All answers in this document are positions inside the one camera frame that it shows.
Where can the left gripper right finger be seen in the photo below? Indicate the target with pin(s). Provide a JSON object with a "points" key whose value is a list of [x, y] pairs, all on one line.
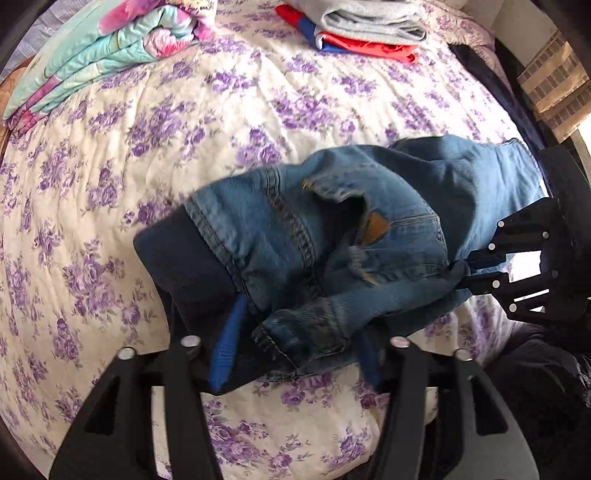
{"points": [[445, 419]]}

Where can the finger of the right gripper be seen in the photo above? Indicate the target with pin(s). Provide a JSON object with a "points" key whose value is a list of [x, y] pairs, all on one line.
{"points": [[486, 259], [483, 283]]}

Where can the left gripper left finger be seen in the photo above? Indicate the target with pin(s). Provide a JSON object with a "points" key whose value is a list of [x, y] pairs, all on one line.
{"points": [[111, 436]]}

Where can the blue denim jeans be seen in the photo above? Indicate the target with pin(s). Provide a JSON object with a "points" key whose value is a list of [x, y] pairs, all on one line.
{"points": [[288, 271]]}

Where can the dark navy pants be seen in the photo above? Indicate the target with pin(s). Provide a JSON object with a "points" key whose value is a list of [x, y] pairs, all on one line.
{"points": [[520, 116]]}

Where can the beige checkered curtain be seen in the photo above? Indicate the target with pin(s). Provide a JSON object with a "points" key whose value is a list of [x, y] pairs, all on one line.
{"points": [[558, 86]]}

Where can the folded grey garment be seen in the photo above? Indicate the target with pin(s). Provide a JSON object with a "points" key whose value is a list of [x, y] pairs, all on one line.
{"points": [[387, 22]]}

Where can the purple floral bed sheet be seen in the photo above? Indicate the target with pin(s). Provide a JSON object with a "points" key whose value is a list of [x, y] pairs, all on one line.
{"points": [[123, 153]]}

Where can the folded red blue garment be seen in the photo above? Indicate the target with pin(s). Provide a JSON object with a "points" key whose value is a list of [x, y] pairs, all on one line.
{"points": [[325, 41]]}

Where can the folded floral quilt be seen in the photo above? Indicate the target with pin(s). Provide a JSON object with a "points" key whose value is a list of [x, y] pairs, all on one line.
{"points": [[104, 38]]}

